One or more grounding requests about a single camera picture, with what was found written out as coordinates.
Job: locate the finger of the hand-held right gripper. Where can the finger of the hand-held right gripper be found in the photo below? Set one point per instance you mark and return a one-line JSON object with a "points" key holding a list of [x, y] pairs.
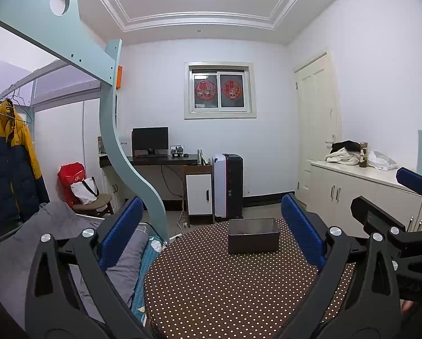
{"points": [[377, 215], [414, 180]]}

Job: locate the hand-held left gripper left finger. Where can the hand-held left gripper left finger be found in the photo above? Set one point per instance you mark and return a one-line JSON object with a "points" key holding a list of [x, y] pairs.
{"points": [[122, 229]]}

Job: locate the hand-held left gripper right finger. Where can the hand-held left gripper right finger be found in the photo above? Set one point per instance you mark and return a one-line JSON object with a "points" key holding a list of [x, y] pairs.
{"points": [[301, 231]]}

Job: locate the rectangular metal tin box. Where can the rectangular metal tin box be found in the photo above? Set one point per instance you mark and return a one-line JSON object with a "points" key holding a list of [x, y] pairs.
{"points": [[253, 244]]}

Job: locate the teal patterned bed sheet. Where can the teal patterned bed sheet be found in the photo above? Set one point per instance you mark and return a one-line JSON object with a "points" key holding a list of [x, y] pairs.
{"points": [[149, 254]]}

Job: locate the wooden chair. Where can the wooden chair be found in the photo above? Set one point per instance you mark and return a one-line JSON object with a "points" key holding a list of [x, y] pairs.
{"points": [[99, 201]]}

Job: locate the white plastic bag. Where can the white plastic bag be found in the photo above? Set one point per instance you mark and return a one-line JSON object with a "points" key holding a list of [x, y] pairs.
{"points": [[382, 160]]}

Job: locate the white sideboard cabinet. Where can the white sideboard cabinet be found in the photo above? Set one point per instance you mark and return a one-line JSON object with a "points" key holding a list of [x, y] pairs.
{"points": [[338, 183]]}

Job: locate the white tote bag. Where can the white tote bag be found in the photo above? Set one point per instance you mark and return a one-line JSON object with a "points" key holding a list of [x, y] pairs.
{"points": [[85, 190]]}

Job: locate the brown bottle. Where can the brown bottle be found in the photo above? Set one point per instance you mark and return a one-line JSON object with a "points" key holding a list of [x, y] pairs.
{"points": [[363, 155]]}

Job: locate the white crumpled cloth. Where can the white crumpled cloth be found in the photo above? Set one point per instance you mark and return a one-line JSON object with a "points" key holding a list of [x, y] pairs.
{"points": [[341, 157]]}

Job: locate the red shopping bag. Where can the red shopping bag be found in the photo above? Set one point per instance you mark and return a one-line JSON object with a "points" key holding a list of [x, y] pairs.
{"points": [[69, 178]]}

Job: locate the black folded cloth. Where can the black folded cloth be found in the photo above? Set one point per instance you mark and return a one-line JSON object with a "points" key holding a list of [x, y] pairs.
{"points": [[347, 145]]}

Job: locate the dark wooden desk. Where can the dark wooden desk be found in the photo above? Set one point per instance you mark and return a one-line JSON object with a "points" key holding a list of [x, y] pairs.
{"points": [[154, 160]]}

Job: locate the white carton box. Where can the white carton box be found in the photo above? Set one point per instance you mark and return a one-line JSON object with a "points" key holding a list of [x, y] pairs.
{"points": [[126, 147]]}

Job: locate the small white cabinet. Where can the small white cabinet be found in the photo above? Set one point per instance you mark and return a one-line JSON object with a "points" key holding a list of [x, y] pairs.
{"points": [[198, 194]]}

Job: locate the black and white suitcase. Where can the black and white suitcase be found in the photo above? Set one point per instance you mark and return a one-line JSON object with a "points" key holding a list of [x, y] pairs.
{"points": [[232, 183]]}

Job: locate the black computer monitor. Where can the black computer monitor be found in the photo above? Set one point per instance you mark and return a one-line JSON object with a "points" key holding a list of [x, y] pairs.
{"points": [[150, 140]]}

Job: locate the small desk gadgets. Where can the small desk gadgets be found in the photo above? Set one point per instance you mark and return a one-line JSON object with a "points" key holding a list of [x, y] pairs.
{"points": [[176, 150]]}

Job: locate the cream panel door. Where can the cream panel door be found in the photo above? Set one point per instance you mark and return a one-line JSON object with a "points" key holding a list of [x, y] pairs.
{"points": [[318, 130]]}

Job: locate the grey blanket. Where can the grey blanket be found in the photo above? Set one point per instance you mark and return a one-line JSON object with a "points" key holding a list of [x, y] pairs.
{"points": [[20, 247]]}

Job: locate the brown polka dot tablecloth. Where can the brown polka dot tablecloth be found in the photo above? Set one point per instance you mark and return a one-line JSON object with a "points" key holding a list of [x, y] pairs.
{"points": [[214, 289]]}

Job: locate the leaning picture frames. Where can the leaning picture frames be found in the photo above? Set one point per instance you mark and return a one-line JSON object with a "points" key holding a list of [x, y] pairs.
{"points": [[204, 157]]}

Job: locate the yellow and navy jacket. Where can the yellow and navy jacket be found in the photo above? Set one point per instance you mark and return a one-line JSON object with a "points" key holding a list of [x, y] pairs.
{"points": [[9, 159]]}

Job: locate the window with red paper cuttings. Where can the window with red paper cuttings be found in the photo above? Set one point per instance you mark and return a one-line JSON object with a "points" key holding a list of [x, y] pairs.
{"points": [[220, 90]]}

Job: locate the light blue loft bed frame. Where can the light blue loft bed frame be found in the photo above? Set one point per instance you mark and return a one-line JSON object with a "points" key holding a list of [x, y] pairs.
{"points": [[119, 148]]}

